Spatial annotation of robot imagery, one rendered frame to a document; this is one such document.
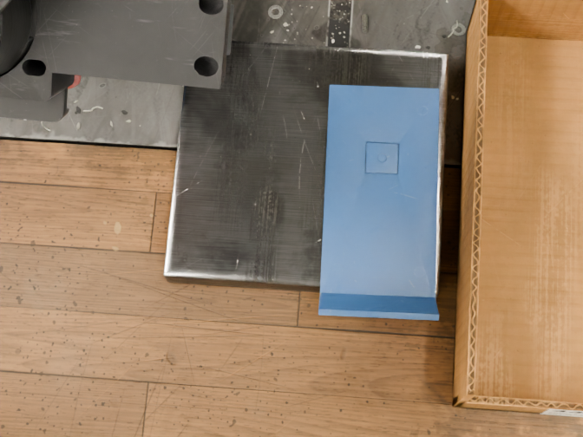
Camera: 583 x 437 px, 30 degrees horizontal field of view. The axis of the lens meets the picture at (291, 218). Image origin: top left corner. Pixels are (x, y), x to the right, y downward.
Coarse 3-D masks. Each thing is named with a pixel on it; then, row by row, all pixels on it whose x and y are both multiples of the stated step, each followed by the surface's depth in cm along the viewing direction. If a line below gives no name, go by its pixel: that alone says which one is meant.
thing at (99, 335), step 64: (0, 192) 71; (64, 192) 71; (128, 192) 71; (448, 192) 70; (0, 256) 70; (64, 256) 70; (128, 256) 70; (448, 256) 69; (0, 320) 69; (64, 320) 69; (128, 320) 69; (192, 320) 68; (256, 320) 68; (320, 320) 68; (384, 320) 68; (448, 320) 68; (0, 384) 68; (64, 384) 68; (128, 384) 67; (192, 384) 67; (256, 384) 67; (320, 384) 67; (384, 384) 67; (448, 384) 67
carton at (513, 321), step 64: (512, 0) 67; (576, 0) 66; (512, 64) 72; (576, 64) 71; (512, 128) 70; (576, 128) 70; (512, 192) 69; (576, 192) 69; (512, 256) 68; (576, 256) 68; (512, 320) 67; (576, 320) 67; (512, 384) 66; (576, 384) 66
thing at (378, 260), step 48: (336, 96) 69; (384, 96) 69; (432, 96) 69; (336, 144) 69; (432, 144) 68; (336, 192) 68; (384, 192) 68; (432, 192) 68; (336, 240) 67; (384, 240) 67; (432, 240) 67; (336, 288) 66; (384, 288) 66; (432, 288) 66
